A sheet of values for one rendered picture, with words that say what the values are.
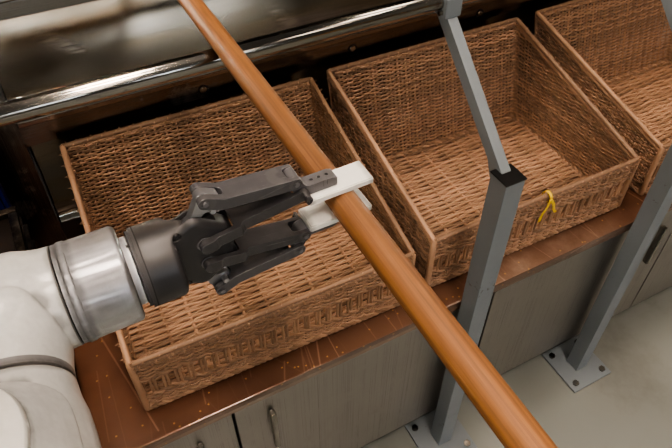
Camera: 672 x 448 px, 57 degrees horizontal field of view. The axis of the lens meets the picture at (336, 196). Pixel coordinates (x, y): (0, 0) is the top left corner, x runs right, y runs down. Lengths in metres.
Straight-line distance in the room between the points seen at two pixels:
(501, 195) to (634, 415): 1.08
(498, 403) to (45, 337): 0.34
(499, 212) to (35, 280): 0.75
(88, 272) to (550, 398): 1.57
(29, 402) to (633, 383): 1.79
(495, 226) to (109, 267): 0.72
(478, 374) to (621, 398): 1.53
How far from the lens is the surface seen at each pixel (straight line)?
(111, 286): 0.54
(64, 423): 0.47
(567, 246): 1.49
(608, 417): 1.97
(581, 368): 2.01
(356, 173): 0.61
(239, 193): 0.55
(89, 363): 1.31
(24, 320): 0.53
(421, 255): 1.29
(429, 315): 0.52
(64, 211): 1.43
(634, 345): 2.13
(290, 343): 1.22
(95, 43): 1.27
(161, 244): 0.55
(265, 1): 1.34
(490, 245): 1.13
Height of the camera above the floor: 1.63
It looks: 44 degrees down
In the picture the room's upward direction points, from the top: straight up
